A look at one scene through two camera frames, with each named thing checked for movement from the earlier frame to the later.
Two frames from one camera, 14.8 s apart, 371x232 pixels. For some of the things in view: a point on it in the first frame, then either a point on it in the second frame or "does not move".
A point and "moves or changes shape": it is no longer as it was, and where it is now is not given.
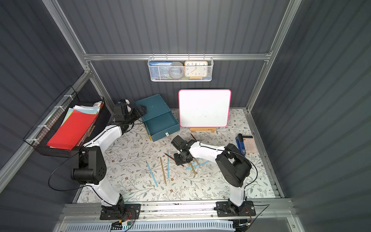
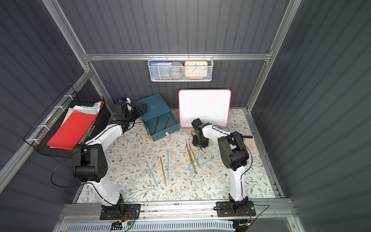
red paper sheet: (71, 132) does not move
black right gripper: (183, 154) -> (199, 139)
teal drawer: (162, 126) does not move
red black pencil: (193, 136) moves or changes shape
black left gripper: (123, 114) does not move
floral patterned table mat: (142, 170) does not move
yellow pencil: (161, 162) does not move
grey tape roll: (176, 70) does not move
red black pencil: (170, 157) -> (156, 124)
